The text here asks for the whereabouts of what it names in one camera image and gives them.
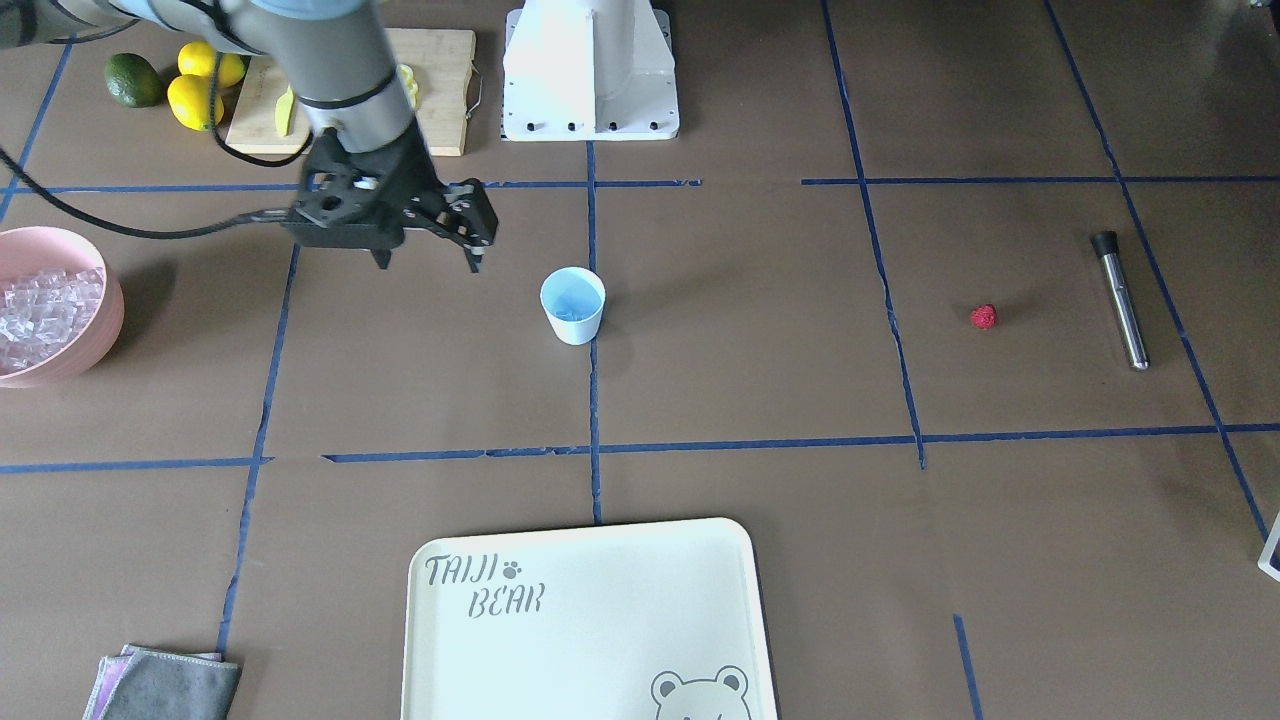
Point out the yellow plastic knife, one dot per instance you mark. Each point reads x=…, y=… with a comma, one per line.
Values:
x=283, y=112

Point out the wooden cutting board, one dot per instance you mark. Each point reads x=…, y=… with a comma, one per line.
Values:
x=442, y=64

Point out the red strawberry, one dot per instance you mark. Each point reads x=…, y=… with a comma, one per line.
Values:
x=984, y=317

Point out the green avocado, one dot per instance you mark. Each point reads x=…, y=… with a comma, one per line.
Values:
x=132, y=81

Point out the pink bowl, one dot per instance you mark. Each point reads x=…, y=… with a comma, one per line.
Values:
x=28, y=249

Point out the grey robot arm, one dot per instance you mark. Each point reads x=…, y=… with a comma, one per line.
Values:
x=335, y=54

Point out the yellow lemon far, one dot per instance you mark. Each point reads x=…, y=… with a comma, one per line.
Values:
x=197, y=58

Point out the grey folded cloth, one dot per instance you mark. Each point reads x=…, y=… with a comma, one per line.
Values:
x=144, y=683

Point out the steel muddler black tip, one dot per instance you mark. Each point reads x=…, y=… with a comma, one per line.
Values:
x=1106, y=248

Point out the yellow lemon near board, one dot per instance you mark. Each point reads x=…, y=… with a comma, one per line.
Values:
x=195, y=102

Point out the cream bear tray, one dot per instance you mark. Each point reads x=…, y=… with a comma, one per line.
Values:
x=658, y=620

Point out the lemon slices stack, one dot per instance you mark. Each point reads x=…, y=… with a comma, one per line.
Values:
x=410, y=87

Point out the ice cubes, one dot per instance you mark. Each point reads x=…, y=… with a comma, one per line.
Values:
x=576, y=313
x=42, y=312

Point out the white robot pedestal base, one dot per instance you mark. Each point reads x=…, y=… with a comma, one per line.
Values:
x=589, y=71

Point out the light blue plastic cup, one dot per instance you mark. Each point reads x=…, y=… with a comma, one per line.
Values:
x=573, y=298

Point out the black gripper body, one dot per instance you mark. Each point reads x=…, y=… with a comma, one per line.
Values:
x=414, y=176

